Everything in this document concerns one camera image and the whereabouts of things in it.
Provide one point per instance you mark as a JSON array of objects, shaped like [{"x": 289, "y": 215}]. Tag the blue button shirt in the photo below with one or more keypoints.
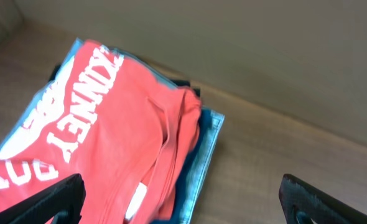
[{"x": 181, "y": 186}]

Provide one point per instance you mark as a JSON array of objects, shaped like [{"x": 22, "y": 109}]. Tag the light grey folded garment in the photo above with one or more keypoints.
[{"x": 198, "y": 172}]

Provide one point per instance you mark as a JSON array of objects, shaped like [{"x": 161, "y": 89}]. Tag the red t-shirt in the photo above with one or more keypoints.
[{"x": 108, "y": 118}]

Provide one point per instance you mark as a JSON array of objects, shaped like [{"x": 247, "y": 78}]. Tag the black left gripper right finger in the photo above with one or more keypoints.
[{"x": 303, "y": 203}]

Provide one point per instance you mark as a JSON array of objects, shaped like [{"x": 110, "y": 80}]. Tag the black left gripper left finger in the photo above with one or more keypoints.
[{"x": 60, "y": 203}]

